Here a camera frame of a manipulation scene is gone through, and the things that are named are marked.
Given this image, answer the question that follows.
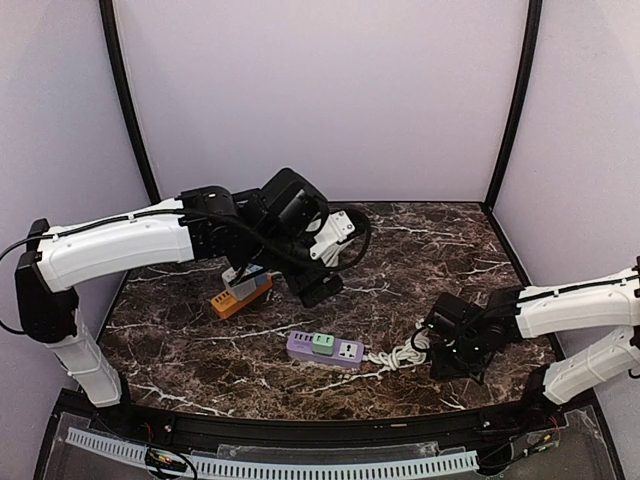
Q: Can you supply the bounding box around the orange power strip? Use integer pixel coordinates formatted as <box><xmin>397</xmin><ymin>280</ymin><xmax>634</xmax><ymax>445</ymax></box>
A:
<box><xmin>211</xmin><ymin>275</ymin><xmax>273</xmax><ymax>320</ymax></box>

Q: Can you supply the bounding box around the black front rail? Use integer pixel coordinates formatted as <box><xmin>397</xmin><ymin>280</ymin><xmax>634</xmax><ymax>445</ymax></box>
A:
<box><xmin>79</xmin><ymin>402</ymin><xmax>565</xmax><ymax>451</ymax></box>

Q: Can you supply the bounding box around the white cube adapter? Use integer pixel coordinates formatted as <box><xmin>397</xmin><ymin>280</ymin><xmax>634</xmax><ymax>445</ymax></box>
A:
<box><xmin>221</xmin><ymin>267</ymin><xmax>257</xmax><ymax>301</ymax></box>

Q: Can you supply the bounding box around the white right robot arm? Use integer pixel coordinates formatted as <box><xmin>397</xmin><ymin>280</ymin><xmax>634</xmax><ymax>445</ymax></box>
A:
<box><xmin>426</xmin><ymin>266</ymin><xmax>639</xmax><ymax>434</ymax></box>

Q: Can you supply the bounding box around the black right frame post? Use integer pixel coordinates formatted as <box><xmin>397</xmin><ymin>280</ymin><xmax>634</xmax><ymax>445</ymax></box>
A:
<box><xmin>484</xmin><ymin>0</ymin><xmax>543</xmax><ymax>212</ymax></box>

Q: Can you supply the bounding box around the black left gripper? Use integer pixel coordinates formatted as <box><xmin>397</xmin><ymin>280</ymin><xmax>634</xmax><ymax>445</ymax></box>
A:
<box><xmin>245</xmin><ymin>227</ymin><xmax>345</xmax><ymax>308</ymax></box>

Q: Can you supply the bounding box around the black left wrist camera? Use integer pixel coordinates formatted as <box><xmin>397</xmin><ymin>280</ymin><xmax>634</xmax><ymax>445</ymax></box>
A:
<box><xmin>261</xmin><ymin>167</ymin><xmax>329</xmax><ymax>236</ymax></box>

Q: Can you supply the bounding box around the blue charger plug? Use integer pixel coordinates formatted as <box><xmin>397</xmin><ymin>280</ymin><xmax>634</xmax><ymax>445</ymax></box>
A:
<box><xmin>253</xmin><ymin>268</ymin><xmax>269</xmax><ymax>288</ymax></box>

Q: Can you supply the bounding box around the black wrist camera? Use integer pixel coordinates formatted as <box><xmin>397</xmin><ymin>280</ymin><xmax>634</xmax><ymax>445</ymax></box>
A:
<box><xmin>261</xmin><ymin>167</ymin><xmax>329</xmax><ymax>236</ymax></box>
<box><xmin>426</xmin><ymin>292</ymin><xmax>481</xmax><ymax>342</ymax></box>

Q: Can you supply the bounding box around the black frame post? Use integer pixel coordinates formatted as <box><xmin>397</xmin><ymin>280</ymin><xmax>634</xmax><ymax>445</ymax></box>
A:
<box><xmin>484</xmin><ymin>0</ymin><xmax>543</xmax><ymax>212</ymax></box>
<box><xmin>98</xmin><ymin>0</ymin><xmax>161</xmax><ymax>204</ymax></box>

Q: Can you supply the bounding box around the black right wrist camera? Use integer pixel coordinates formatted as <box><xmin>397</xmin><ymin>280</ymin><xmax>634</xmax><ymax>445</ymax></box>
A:
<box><xmin>426</xmin><ymin>292</ymin><xmax>481</xmax><ymax>342</ymax></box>

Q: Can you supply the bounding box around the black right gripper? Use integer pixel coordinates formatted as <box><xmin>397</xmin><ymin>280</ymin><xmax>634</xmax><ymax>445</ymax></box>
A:
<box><xmin>429</xmin><ymin>334</ymin><xmax>486</xmax><ymax>383</ymax></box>

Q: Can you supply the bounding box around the green charger plug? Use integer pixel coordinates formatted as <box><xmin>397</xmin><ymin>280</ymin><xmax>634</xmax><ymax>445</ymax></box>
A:
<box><xmin>311</xmin><ymin>333</ymin><xmax>335</xmax><ymax>357</ymax></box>

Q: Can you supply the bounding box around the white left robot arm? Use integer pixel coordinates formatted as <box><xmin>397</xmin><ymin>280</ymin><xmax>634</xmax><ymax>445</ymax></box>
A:
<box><xmin>14</xmin><ymin>182</ymin><xmax>355</xmax><ymax>436</ymax></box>

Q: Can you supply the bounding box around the white slotted cable duct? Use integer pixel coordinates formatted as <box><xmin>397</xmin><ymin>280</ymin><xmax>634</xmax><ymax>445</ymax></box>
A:
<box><xmin>64</xmin><ymin>427</ymin><xmax>480</xmax><ymax>480</ymax></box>

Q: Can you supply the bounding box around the purple power strip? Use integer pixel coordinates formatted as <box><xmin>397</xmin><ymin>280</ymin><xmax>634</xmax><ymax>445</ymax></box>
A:
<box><xmin>286</xmin><ymin>331</ymin><xmax>364</xmax><ymax>370</ymax></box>

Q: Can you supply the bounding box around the black left frame post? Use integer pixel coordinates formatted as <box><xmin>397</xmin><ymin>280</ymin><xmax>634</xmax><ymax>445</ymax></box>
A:
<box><xmin>98</xmin><ymin>0</ymin><xmax>161</xmax><ymax>204</ymax></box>

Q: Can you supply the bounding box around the white coiled cable with plug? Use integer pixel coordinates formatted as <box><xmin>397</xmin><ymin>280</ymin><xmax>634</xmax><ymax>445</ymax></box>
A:
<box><xmin>362</xmin><ymin>324</ymin><xmax>434</xmax><ymax>372</ymax></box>

